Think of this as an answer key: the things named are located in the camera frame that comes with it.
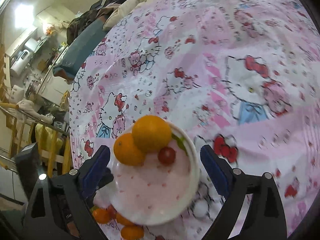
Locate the large orange front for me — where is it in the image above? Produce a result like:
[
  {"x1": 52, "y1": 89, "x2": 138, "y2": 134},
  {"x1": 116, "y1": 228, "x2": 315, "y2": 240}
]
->
[{"x1": 113, "y1": 133, "x2": 146, "y2": 166}]

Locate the large orange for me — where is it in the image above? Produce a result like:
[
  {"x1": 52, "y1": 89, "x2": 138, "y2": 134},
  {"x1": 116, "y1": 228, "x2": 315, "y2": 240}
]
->
[
  {"x1": 113, "y1": 133, "x2": 146, "y2": 166},
  {"x1": 132, "y1": 115, "x2": 172, "y2": 153}
]

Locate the small mandarin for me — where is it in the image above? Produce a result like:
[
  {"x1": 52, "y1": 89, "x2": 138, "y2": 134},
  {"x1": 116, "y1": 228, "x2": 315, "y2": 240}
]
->
[
  {"x1": 92, "y1": 208, "x2": 112, "y2": 224},
  {"x1": 116, "y1": 213, "x2": 135, "y2": 226},
  {"x1": 120, "y1": 226, "x2": 144, "y2": 240}
]

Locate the small mandarin top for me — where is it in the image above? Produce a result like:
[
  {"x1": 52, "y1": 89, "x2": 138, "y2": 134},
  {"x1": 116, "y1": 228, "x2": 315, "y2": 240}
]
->
[{"x1": 120, "y1": 226, "x2": 144, "y2": 240}]

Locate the red cherry tomato front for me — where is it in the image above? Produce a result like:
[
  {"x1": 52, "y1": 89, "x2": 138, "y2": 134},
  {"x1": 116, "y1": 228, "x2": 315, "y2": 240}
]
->
[{"x1": 106, "y1": 204, "x2": 117, "y2": 219}]

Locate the yellow wooden rack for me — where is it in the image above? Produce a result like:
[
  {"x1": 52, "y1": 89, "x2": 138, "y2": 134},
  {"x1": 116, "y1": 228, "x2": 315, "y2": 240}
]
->
[{"x1": 1, "y1": 102, "x2": 72, "y2": 177}]

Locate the pink strawberry pattern plate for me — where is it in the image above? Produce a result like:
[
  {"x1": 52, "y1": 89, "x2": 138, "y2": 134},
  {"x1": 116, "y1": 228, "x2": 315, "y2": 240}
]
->
[{"x1": 102, "y1": 123, "x2": 200, "y2": 226}]

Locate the white water heater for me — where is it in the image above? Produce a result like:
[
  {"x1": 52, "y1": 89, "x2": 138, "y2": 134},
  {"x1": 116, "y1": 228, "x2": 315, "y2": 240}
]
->
[{"x1": 10, "y1": 49, "x2": 33, "y2": 77}]

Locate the pink Hello Kitty cloth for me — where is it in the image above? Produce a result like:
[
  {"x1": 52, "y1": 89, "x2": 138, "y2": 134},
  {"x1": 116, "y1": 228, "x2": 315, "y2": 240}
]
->
[{"x1": 69, "y1": 0, "x2": 319, "y2": 234}]

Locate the dark clothes pile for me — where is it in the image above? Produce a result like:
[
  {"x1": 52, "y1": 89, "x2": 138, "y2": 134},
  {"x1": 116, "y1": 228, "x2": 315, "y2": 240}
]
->
[{"x1": 66, "y1": 0, "x2": 127, "y2": 45}]

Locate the teal bed frame edge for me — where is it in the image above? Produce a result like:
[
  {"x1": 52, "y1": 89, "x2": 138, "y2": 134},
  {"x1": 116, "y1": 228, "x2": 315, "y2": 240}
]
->
[{"x1": 52, "y1": 17, "x2": 107, "y2": 81}]

